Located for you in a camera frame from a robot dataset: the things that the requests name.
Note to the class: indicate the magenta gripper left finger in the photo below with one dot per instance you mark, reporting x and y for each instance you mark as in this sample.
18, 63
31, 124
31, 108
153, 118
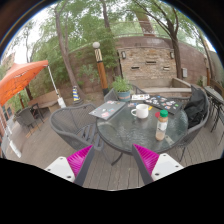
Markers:
73, 168

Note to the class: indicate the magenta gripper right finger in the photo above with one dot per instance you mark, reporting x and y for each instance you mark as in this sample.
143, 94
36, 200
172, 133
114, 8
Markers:
154, 166

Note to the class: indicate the grey wicker chair left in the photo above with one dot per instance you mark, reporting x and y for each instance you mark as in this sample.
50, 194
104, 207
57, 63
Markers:
77, 127

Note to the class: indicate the bottle with green cap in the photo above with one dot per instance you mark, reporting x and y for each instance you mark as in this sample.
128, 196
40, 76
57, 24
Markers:
161, 125

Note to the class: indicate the round glass patio table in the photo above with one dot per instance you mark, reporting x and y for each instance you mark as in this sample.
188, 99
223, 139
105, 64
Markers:
123, 130

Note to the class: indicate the grey wicker chair right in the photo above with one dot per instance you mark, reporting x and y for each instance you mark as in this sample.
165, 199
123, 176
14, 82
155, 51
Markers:
191, 132

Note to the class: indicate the red bottle cap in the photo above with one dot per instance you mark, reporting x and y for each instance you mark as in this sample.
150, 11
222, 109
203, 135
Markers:
157, 114

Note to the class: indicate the white ceramic mug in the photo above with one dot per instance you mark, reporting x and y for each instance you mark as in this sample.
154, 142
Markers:
141, 111

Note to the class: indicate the black laptop with stickers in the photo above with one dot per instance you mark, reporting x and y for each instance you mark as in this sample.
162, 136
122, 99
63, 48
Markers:
163, 103

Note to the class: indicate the grey laptop with stickers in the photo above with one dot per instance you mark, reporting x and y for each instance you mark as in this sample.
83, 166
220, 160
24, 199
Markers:
108, 109

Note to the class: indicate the distant grey chair left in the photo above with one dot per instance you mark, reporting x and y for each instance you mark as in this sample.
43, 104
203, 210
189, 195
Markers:
24, 117

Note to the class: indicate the black backpack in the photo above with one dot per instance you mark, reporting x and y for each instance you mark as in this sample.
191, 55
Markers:
196, 108

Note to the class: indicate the white booklet on table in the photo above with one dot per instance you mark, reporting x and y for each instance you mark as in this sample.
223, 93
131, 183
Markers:
138, 97

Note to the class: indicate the blue yellow striped bollard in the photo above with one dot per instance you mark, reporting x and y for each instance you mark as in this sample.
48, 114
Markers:
76, 98

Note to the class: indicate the potted green plant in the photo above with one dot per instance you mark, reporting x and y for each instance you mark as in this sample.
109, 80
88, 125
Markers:
122, 87

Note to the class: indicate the dark table far right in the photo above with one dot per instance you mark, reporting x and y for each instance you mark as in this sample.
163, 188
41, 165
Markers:
217, 101

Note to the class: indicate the orange patio umbrella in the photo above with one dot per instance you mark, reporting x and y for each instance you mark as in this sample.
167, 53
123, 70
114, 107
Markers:
18, 77

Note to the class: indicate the wooden lamp post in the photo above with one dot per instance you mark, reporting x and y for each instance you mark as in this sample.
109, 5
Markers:
100, 66

